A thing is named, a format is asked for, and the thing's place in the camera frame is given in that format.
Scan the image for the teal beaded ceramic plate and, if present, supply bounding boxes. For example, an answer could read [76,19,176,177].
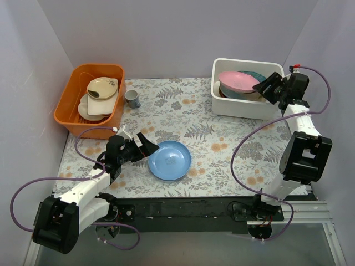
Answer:
[240,71,266,83]

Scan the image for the cream and blue leaf plate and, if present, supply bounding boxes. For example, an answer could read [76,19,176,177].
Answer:
[219,85,261,101]

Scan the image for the light blue ceramic plate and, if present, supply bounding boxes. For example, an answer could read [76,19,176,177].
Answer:
[148,140,192,181]

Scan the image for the pink ceramic plate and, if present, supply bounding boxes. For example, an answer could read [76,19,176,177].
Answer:
[218,71,259,93]

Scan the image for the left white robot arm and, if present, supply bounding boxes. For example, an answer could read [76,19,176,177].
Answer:
[32,133,159,254]

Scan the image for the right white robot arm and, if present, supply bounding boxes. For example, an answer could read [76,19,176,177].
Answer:
[251,72,332,220]

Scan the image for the white plastic bin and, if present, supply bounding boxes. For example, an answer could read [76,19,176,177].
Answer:
[210,58,284,120]

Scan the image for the orange plastic bin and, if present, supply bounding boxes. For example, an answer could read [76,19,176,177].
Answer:
[54,64,126,140]

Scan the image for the grey ceramic cup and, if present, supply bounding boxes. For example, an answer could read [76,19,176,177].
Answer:
[124,90,141,109]

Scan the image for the white rectangular plate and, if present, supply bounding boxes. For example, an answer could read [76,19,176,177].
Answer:
[87,89,118,115]

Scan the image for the white flower-shaped plate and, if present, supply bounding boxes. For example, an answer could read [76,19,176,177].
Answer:
[78,94,104,122]

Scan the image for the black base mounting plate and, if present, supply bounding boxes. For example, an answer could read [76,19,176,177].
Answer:
[99,193,284,234]

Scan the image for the cream plate with dark patch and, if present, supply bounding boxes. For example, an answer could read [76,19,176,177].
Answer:
[87,77,118,100]

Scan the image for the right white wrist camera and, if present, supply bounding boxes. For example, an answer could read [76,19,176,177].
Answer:
[288,64,301,74]

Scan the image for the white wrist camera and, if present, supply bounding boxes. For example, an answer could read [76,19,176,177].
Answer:
[116,125,132,140]
[288,64,301,74]

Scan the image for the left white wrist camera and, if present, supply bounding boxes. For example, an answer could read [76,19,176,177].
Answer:
[116,125,132,140]

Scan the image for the aluminium frame rail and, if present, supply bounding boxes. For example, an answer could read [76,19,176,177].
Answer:
[24,201,346,265]

